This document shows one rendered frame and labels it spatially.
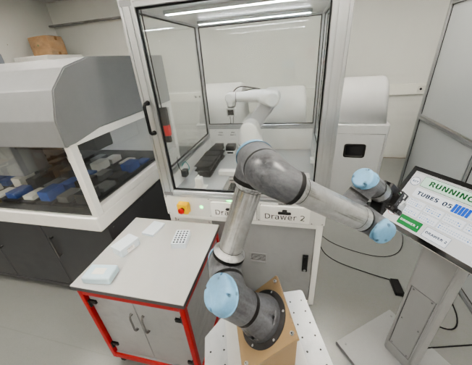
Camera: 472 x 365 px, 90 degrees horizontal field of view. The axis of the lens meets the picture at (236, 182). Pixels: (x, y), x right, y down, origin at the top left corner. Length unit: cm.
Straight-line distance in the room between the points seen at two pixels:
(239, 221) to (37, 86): 124
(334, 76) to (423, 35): 348
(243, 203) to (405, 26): 410
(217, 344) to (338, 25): 133
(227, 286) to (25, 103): 134
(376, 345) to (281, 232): 94
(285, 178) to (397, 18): 408
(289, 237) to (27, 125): 157
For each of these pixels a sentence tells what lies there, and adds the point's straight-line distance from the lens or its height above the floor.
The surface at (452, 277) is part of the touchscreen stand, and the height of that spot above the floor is 81.
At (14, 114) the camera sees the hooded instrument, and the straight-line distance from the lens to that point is 170.
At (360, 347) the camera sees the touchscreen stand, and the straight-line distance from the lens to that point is 200.
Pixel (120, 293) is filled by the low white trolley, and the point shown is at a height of 76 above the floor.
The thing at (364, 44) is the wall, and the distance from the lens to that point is 444.
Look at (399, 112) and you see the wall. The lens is 472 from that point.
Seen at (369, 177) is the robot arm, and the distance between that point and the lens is 89.
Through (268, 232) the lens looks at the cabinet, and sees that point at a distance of 158.
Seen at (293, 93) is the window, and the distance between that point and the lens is 123.
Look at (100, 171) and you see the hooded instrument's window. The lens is 171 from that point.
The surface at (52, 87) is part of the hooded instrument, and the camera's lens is 152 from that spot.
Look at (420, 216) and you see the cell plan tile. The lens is 134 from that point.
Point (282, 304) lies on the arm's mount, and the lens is 91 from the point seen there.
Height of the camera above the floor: 172
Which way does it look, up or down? 28 degrees down
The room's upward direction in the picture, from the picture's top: 4 degrees counter-clockwise
